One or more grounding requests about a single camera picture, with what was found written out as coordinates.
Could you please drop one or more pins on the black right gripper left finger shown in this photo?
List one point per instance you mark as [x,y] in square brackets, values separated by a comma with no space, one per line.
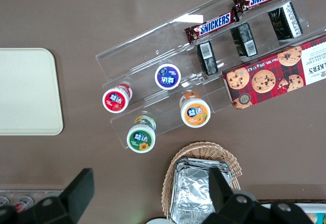
[68,201]

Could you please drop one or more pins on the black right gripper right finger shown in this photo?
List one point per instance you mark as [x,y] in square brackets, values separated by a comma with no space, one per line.
[229,208]

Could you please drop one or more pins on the aluminium foil tray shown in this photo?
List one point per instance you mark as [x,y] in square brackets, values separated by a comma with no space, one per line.
[191,191]

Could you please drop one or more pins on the woven wicker basket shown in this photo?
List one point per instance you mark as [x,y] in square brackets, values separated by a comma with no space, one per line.
[203,150]

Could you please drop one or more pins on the cream plastic tray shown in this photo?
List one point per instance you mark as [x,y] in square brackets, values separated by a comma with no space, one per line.
[28,91]

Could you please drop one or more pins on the clear plastic container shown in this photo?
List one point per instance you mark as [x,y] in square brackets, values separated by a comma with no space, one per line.
[38,193]

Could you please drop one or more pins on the red and white round can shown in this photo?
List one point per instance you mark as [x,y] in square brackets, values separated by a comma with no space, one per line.
[22,203]

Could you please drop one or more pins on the white round object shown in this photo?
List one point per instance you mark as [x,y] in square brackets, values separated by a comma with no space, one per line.
[156,221]

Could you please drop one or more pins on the white box with dark rim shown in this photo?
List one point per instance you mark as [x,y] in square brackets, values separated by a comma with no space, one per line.
[315,208]

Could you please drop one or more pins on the green-lid gum jar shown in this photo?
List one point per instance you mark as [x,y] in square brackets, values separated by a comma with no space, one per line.
[140,138]

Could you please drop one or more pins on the orange-lid gum jar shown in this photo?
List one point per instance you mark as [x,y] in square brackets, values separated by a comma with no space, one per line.
[195,113]

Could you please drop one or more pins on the red-lid gum jar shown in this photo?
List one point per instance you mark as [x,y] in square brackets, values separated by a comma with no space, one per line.
[115,100]

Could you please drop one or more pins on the red tartan Walkers cookie box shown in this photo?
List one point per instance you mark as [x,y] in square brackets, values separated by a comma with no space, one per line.
[275,76]

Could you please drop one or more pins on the purple-lid gum jar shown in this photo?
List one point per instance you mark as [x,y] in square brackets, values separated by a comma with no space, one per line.
[167,77]

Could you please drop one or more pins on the small black snack box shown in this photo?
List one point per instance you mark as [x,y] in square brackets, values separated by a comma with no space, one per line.
[244,39]
[207,58]

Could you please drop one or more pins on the clear acrylic tiered display stand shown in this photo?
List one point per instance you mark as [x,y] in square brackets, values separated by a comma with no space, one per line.
[142,53]

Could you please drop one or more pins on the large black snack box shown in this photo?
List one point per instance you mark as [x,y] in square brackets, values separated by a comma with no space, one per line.
[285,21]

